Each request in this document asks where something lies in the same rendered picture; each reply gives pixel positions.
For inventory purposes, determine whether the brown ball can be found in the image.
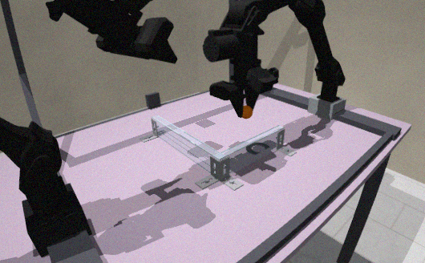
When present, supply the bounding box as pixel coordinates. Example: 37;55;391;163
242;105;253;119

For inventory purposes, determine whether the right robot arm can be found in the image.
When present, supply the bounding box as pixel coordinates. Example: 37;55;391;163
0;0;152;222

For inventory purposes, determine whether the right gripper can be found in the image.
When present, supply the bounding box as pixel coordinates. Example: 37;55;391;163
88;0;177;63

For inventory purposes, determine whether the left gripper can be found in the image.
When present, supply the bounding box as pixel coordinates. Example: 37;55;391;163
209;56;261;118

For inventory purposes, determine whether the black metal frame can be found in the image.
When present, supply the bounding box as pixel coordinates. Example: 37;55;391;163
0;0;234;127

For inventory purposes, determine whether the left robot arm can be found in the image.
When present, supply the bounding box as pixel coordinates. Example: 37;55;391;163
203;0;345;103

